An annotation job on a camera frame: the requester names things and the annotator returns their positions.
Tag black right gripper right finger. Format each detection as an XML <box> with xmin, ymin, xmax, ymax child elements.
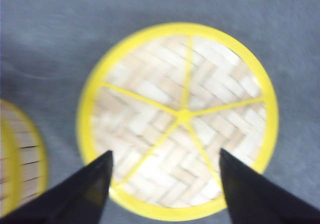
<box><xmin>219</xmin><ymin>149</ymin><xmax>320</xmax><ymax>223</ymax></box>

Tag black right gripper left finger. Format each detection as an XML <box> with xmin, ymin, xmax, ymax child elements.
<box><xmin>0</xmin><ymin>151</ymin><xmax>113</xmax><ymax>223</ymax></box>

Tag bamboo steamer basket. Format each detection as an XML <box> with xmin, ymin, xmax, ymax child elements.
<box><xmin>0</xmin><ymin>99</ymin><xmax>48</xmax><ymax>216</ymax></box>

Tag woven bamboo steamer lid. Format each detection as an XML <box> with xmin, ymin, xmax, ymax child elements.
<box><xmin>76</xmin><ymin>23</ymin><xmax>279</xmax><ymax>221</ymax></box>

